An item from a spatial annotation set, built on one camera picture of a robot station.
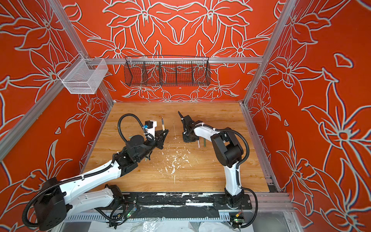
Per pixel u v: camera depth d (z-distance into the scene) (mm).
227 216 697
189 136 853
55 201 391
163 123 697
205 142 951
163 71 1003
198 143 946
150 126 619
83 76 917
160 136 657
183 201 743
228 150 518
